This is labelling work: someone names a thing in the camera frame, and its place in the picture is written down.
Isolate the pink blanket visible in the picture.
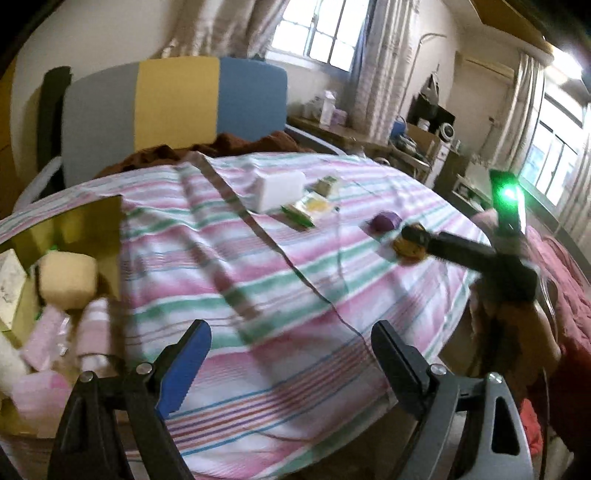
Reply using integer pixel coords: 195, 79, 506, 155
475, 210, 591, 462

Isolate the striped bedsheet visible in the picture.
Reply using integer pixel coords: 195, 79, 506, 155
0, 152, 490, 480

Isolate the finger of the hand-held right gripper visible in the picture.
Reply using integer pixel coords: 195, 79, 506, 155
402, 225, 499, 278

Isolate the yellow label cracker packet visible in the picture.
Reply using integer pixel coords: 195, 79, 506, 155
281, 191, 334, 228

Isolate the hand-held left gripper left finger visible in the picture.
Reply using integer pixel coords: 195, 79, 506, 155
46, 318, 213, 480

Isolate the white box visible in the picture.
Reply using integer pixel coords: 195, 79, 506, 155
253, 171, 306, 214

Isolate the barred window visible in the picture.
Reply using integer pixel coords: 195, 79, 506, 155
270, 0, 370, 70

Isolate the person's right hand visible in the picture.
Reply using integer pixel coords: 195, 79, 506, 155
496, 300, 561, 370

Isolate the wooden desk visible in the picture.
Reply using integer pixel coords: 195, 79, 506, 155
288, 115, 393, 158

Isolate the side window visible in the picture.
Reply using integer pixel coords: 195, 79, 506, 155
519, 92, 587, 199

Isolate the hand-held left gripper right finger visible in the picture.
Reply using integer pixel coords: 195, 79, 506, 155
370, 320, 536, 480

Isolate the wall air conditioner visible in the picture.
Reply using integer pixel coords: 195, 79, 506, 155
462, 55, 515, 77

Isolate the large yellow sponge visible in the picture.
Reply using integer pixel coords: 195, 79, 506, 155
36, 253, 99, 310

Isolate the black cable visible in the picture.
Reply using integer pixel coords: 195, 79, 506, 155
196, 154, 370, 342

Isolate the white paper card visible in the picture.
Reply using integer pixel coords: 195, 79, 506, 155
0, 249, 28, 333

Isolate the cardboard box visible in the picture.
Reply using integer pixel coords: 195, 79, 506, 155
0, 194, 125, 439

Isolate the black monitor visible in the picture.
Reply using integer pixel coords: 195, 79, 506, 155
409, 92, 455, 132

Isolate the brown cloth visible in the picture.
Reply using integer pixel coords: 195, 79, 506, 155
95, 131, 315, 178

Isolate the patterned beige curtain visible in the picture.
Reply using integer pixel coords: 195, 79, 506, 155
161, 0, 287, 61
353, 0, 419, 144

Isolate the purple packet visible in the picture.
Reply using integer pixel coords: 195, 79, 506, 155
372, 211, 402, 234

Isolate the pink packet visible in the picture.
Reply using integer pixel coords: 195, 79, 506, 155
21, 307, 70, 370

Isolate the large pink mesh hair roller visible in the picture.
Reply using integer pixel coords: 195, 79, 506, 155
76, 298, 116, 374

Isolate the plain beige curtain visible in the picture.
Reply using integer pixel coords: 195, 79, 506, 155
508, 51, 550, 153

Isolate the grey yellow blue headboard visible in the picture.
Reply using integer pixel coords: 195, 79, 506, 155
37, 56, 289, 185

